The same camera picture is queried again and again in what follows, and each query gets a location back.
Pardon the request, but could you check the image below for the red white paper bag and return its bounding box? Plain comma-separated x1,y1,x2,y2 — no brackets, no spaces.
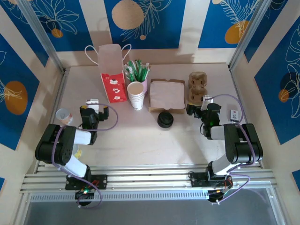
84,44,132,104

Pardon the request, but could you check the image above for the brown pulp cup carrier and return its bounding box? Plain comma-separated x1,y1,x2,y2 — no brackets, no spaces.
188,71,210,105

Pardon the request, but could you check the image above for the cardboard napkin box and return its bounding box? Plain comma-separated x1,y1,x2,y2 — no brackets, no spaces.
148,78,187,114

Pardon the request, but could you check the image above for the stack of white napkins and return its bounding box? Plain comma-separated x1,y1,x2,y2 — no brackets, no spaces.
150,80,185,110

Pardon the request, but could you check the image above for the stack of white paper cups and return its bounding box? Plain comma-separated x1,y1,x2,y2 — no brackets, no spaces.
127,82,145,111

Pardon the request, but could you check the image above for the pink straw holder cup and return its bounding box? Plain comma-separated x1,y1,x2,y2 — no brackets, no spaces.
131,78,149,95

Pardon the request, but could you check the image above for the black controller board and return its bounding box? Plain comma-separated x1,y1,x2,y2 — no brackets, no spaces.
207,188,226,203
75,188,96,200

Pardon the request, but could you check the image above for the grey metal panel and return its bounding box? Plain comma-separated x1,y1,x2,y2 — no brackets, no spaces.
23,187,280,225

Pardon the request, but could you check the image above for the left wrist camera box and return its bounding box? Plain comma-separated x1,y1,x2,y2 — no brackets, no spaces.
86,98,99,111

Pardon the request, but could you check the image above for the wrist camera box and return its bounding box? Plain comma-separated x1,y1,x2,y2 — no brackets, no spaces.
86,98,99,111
202,95,213,110

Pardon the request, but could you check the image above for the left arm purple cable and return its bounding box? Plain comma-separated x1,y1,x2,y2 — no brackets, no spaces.
52,103,119,209

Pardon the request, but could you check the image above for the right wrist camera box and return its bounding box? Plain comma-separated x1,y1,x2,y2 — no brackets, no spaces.
202,95,213,110

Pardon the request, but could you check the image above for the aluminium side rail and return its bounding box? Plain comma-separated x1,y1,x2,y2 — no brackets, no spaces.
228,63,263,168
34,67,70,174

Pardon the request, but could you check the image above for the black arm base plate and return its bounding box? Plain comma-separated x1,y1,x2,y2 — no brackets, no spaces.
65,174,109,191
190,172,233,188

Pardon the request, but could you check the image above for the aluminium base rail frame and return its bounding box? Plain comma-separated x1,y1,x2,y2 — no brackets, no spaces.
20,163,279,204

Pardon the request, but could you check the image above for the aluminium frame post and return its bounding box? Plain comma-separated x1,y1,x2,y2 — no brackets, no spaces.
228,0,270,71
16,0,67,74

